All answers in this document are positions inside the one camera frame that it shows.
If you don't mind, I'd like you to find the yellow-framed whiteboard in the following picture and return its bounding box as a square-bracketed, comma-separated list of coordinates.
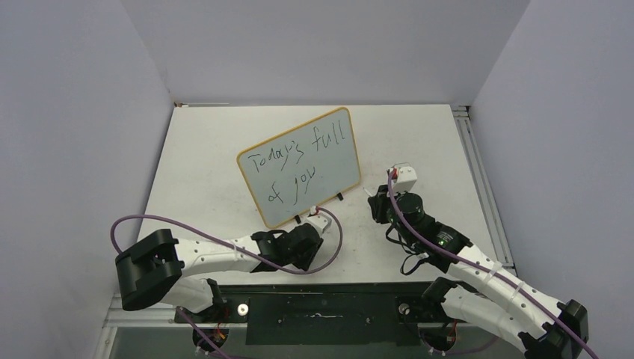
[236, 107, 362, 229]

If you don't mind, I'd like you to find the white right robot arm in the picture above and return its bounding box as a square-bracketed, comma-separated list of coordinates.
[368, 180, 596, 358]

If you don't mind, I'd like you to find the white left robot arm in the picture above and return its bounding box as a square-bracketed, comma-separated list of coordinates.
[115, 218, 330, 322]

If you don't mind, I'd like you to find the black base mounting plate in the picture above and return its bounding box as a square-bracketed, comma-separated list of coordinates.
[187, 282, 449, 346]

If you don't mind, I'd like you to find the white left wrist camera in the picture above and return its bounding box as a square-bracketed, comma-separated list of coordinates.
[305, 206, 332, 236]

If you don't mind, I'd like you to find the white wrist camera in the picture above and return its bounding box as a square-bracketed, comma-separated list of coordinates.
[305, 206, 332, 236]
[387, 162, 418, 193]

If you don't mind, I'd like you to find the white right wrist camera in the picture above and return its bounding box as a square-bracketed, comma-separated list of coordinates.
[387, 162, 418, 193]

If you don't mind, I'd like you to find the aluminium rail frame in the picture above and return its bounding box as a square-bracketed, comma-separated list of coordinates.
[450, 105, 555, 359]

